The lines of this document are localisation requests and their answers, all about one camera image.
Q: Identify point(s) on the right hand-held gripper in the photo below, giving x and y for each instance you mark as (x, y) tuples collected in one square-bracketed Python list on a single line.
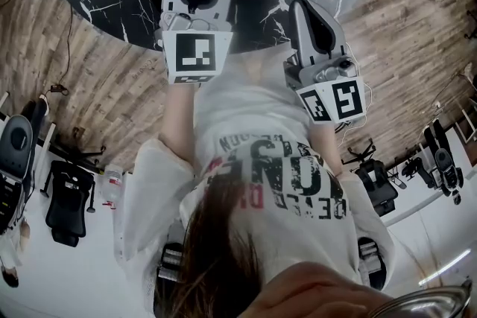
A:
[(346, 98)]

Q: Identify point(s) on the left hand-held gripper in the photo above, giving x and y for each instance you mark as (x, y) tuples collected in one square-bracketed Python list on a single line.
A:
[(195, 54)]

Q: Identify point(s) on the person's right forearm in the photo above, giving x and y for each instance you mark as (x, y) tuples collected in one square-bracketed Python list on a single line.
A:
[(324, 145)]

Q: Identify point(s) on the person's left forearm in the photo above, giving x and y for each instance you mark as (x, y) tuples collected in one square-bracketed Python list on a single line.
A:
[(179, 123)]

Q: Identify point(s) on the black office chair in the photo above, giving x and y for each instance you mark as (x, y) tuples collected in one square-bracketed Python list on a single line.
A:
[(69, 197), (376, 182)]

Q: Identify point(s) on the grey office chair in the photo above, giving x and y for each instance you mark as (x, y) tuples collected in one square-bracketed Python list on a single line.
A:
[(16, 141), (445, 160)]

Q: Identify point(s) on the white printed T-shirt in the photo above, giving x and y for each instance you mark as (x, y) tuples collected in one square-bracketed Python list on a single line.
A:
[(290, 234)]

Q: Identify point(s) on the clear plastic bottle red label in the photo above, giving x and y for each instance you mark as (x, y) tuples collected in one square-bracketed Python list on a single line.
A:
[(112, 184)]

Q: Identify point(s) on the person's face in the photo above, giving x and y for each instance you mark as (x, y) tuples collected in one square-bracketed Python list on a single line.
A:
[(316, 294)]

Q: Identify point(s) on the white desk frame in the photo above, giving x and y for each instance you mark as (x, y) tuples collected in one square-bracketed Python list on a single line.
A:
[(48, 137)]

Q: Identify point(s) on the silver glasses frame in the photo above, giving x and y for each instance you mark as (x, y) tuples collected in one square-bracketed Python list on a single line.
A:
[(428, 299)]

